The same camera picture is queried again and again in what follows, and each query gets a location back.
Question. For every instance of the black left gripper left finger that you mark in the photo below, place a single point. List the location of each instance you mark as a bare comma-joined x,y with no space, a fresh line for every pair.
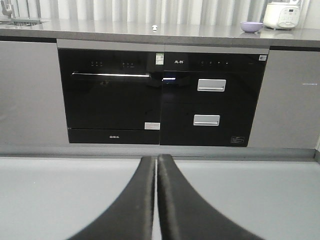
130,216

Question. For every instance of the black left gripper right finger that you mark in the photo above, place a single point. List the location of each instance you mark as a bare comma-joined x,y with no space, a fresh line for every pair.
184,214

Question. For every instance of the pale green spoon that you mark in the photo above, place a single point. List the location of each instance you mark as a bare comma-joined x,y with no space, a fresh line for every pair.
154,28

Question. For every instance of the purple bowl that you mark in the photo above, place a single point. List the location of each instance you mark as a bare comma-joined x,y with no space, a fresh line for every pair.
250,26

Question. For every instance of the black disinfection cabinet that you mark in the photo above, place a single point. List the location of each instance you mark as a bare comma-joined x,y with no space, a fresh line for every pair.
209,99

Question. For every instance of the black built-in dishwasher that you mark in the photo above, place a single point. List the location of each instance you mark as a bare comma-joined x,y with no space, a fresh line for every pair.
111,96

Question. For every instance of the grey cabinet door left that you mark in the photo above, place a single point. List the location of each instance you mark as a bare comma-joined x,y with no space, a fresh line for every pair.
32,108

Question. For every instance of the grey cabinet door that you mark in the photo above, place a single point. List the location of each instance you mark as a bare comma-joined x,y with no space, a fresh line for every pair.
288,108
32,108

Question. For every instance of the grey cabinet door right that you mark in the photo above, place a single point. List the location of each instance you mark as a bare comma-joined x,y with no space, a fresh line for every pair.
288,108

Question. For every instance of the white curtain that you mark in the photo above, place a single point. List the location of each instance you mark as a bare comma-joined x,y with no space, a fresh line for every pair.
194,12

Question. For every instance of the white blender appliance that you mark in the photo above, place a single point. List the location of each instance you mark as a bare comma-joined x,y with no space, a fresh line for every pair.
282,14

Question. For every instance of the steel sink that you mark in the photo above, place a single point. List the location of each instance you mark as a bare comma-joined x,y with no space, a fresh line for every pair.
24,22

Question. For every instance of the steel faucet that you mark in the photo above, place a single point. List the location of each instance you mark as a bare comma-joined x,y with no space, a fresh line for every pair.
7,8

